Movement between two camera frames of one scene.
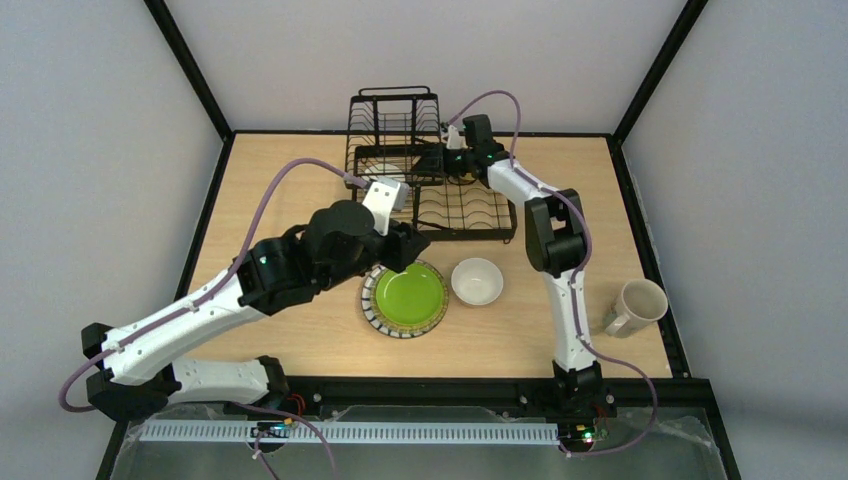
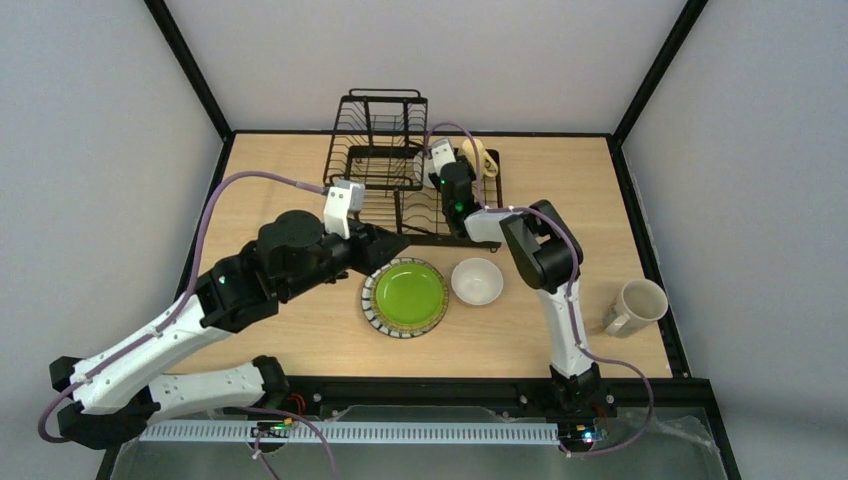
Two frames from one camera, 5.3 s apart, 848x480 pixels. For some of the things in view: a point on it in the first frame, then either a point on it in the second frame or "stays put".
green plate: x=380 y=326 stays put
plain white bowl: x=477 y=281 stays put
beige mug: x=640 y=303 stays put
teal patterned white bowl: x=384 y=171 → x=423 y=166
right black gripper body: x=437 y=161 → x=454 y=178
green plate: x=409 y=301 stays put
